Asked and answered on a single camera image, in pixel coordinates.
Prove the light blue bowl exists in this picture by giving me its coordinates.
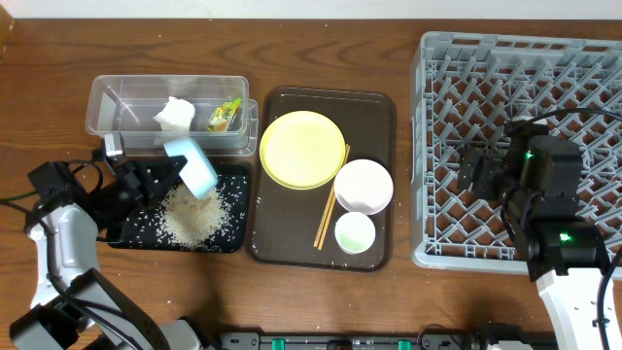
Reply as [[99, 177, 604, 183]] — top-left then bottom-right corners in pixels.
[[163, 137, 218, 199]]

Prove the rice pile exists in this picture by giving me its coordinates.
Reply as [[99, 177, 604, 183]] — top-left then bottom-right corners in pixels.
[[156, 185, 231, 250]]

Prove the white napkin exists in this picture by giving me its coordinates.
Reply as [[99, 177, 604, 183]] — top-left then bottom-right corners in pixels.
[[154, 96, 195, 133]]

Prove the green snack wrapper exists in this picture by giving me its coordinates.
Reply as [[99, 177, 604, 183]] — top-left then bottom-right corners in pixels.
[[205, 98, 242, 132]]

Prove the pink bowl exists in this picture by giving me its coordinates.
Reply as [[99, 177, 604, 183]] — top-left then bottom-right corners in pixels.
[[334, 159, 394, 216]]

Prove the white cup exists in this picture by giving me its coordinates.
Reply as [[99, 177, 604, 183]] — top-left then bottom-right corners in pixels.
[[334, 212, 376, 255]]

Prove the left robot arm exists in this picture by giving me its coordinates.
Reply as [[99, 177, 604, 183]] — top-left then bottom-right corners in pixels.
[[10, 132, 216, 349]]

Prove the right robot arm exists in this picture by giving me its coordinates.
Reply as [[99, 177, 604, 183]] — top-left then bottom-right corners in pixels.
[[457, 121, 621, 349]]

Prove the grey dishwasher rack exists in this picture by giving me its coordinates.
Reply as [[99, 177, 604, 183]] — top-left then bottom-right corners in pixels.
[[410, 32, 621, 274]]

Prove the black plastic tray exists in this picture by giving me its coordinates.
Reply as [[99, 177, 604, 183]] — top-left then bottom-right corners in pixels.
[[109, 164, 251, 253]]

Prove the clear plastic bin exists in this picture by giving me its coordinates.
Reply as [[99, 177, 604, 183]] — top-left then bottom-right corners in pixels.
[[86, 75, 259, 157]]

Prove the brown serving tray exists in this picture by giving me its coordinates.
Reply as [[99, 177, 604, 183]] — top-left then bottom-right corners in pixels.
[[246, 87, 397, 272]]

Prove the wooden chopstick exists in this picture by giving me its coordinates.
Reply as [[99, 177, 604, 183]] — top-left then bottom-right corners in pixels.
[[313, 144, 349, 249], [317, 145, 351, 251]]

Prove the yellow plate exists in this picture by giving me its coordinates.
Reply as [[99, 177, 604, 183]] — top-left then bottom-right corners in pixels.
[[259, 111, 346, 190]]

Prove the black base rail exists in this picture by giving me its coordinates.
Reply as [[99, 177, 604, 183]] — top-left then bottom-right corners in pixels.
[[216, 325, 558, 350]]

